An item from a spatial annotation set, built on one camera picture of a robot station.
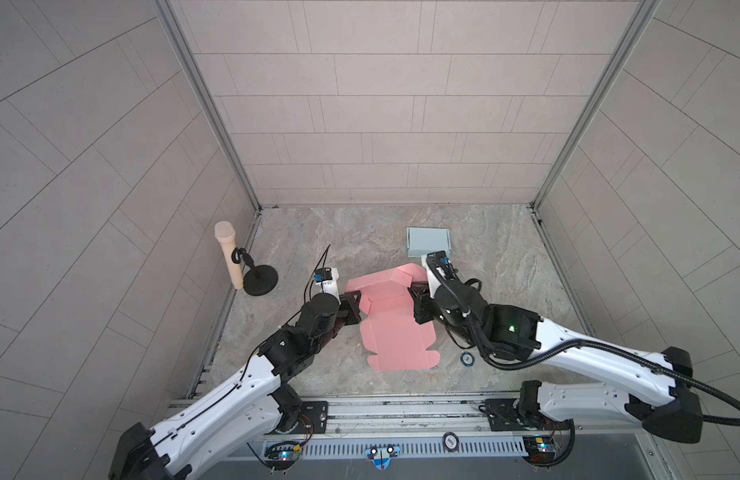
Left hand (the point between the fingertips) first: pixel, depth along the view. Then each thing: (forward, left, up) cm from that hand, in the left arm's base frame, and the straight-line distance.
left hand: (369, 293), depth 74 cm
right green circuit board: (-31, -40, -16) cm, 53 cm away
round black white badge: (-30, -19, -16) cm, 38 cm away
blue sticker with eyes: (-32, -4, -14) cm, 36 cm away
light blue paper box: (+27, -16, -14) cm, 35 cm away
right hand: (-4, -8, +7) cm, 12 cm away
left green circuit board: (-33, +19, -14) cm, 40 cm away
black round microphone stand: (+12, +36, -16) cm, 41 cm away
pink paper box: (-9, -5, +1) cm, 11 cm away
